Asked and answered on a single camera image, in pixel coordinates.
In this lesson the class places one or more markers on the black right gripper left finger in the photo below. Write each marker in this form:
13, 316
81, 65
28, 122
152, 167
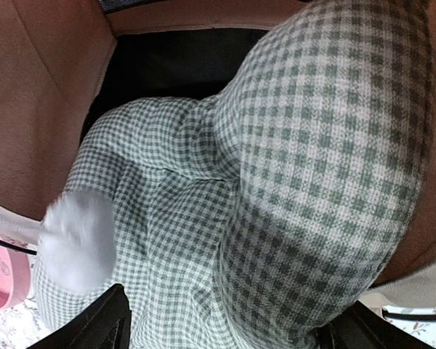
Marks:
106, 323

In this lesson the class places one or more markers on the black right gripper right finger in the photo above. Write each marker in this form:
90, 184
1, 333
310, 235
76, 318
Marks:
358, 327

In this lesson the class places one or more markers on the pink pet bowl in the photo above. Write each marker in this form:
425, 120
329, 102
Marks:
15, 277

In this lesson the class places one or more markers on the green checkered pet cushion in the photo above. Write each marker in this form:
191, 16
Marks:
254, 217

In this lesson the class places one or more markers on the beige fabric pet tent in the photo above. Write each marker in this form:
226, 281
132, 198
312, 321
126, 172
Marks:
51, 56

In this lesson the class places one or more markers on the floral white table mat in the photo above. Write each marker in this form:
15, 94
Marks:
21, 327

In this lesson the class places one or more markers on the white pompom toy on string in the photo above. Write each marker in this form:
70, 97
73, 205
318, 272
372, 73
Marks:
77, 247

